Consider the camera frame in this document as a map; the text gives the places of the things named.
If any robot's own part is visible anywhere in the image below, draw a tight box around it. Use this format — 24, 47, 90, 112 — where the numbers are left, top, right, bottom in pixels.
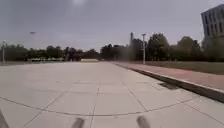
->
136, 115, 152, 128
72, 117, 86, 128

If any dark stone kerb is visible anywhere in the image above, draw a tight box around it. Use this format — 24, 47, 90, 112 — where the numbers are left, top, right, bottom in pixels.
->
114, 63, 224, 104

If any thin lamp pole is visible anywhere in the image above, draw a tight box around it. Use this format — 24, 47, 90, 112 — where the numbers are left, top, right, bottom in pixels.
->
29, 31, 36, 51

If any pale lamp pole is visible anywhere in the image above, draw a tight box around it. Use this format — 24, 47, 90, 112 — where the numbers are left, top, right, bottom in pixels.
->
1, 40, 7, 64
141, 33, 147, 65

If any reddish paved path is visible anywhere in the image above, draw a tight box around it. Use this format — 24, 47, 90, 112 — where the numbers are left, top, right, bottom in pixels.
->
117, 62, 224, 91

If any grey multi-storey building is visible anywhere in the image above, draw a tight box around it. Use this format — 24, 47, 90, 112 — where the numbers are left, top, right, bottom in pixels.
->
200, 3, 224, 48

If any row of trees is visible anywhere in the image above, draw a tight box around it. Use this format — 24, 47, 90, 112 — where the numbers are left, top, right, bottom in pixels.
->
0, 32, 224, 63

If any pale concrete slab plaza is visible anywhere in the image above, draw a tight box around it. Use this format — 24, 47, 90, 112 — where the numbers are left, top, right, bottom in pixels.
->
0, 61, 224, 128

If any dark drain grate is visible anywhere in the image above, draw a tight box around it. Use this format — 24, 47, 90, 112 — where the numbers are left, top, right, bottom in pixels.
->
158, 82, 181, 91

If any grass strip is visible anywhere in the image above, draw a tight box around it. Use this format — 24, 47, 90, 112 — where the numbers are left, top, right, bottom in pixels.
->
139, 60, 224, 76

